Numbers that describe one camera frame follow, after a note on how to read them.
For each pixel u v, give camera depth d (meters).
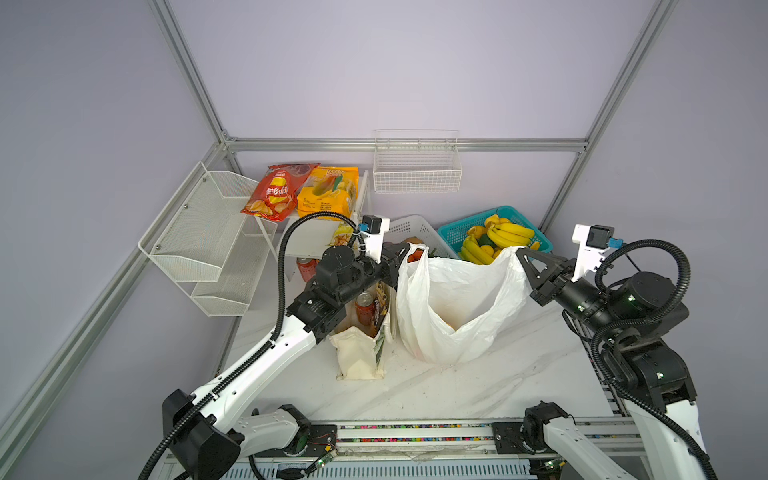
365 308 0.87
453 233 1.11
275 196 0.80
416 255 0.66
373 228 0.54
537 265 0.53
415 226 1.14
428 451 0.73
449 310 0.80
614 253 0.42
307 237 0.78
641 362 0.38
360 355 0.76
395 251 0.58
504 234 1.04
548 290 0.46
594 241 0.43
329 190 0.77
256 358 0.43
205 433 0.37
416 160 0.95
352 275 0.50
